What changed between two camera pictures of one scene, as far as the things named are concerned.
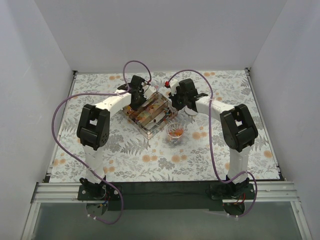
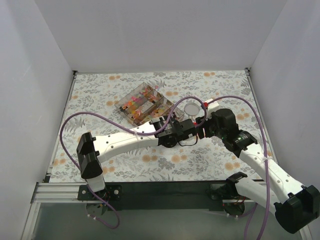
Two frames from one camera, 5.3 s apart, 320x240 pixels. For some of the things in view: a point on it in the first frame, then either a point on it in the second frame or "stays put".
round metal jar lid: x=190 y=111 stays put
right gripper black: x=176 y=101 -> x=200 y=126
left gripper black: x=137 y=100 -> x=189 y=128
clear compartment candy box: x=151 y=115 stays put
